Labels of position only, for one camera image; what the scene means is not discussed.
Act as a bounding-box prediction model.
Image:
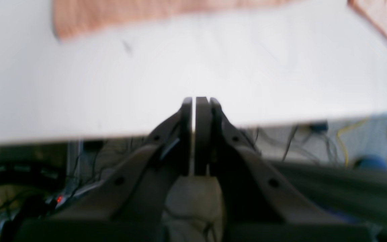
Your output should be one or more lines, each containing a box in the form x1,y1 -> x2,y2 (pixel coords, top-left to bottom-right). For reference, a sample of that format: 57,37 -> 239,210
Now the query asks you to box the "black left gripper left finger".
15,97 -> 192,242

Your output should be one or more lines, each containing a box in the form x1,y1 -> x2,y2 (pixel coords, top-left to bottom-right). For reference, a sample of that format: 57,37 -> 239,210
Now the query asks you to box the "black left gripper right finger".
195,97 -> 372,242

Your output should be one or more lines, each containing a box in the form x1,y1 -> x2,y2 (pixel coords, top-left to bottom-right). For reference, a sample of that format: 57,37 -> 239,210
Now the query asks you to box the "peach pink T-shirt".
53,0 -> 387,40

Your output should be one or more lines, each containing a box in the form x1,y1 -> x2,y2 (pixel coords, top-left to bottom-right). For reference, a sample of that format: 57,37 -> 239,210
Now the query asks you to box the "yellow floor cable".
335,118 -> 370,167

